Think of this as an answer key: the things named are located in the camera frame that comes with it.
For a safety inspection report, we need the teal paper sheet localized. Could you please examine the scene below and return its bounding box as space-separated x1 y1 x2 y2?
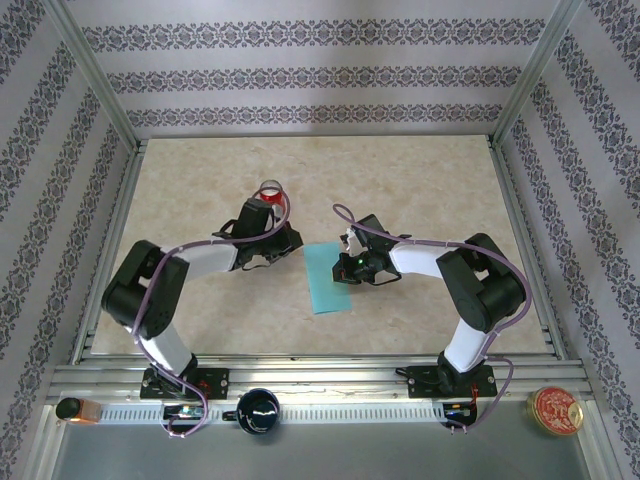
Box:
303 239 354 316

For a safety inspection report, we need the red cola can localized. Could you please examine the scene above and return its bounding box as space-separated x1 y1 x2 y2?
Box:
258 178 291 208

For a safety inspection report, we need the small controller circuit board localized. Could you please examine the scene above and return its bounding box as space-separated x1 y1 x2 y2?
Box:
442 401 479 419
162 404 206 421

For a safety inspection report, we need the dark blue cup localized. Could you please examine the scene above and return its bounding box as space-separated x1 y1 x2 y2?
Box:
222 387 281 435

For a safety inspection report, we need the grey metal shelf plate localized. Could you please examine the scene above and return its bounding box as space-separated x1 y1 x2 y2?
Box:
49 419 591 480

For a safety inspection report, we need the round red gold tin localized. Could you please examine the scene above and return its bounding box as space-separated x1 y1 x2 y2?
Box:
524 386 585 438

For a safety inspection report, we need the orange bottle with black cap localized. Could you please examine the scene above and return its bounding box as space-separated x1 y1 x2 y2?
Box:
54 396 104 426

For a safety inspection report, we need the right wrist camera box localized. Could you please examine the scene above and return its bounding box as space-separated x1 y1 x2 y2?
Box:
341 225 365 255

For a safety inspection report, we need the wide aluminium base rail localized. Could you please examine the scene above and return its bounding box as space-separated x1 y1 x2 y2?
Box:
47 353 594 404

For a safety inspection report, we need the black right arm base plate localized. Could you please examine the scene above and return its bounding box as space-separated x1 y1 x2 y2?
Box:
407 364 497 400

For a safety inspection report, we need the aluminium side rail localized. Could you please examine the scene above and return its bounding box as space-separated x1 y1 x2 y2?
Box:
71 139 150 365
487 135 570 360

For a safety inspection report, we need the white slotted cable tray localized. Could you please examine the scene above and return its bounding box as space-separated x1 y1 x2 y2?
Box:
99 402 447 425

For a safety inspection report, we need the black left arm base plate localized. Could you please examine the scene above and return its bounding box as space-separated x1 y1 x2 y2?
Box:
140 367 230 400

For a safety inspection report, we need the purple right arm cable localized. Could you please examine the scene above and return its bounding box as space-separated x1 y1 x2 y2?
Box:
332 202 532 436

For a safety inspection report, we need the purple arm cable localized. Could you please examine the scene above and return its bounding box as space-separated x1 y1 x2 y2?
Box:
332 202 532 436
132 185 295 440

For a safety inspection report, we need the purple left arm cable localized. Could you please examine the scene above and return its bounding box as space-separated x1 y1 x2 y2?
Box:
132 185 295 440

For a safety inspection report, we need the aluminium frame post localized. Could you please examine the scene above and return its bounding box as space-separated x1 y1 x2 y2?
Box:
489 0 590 149
42 0 142 151

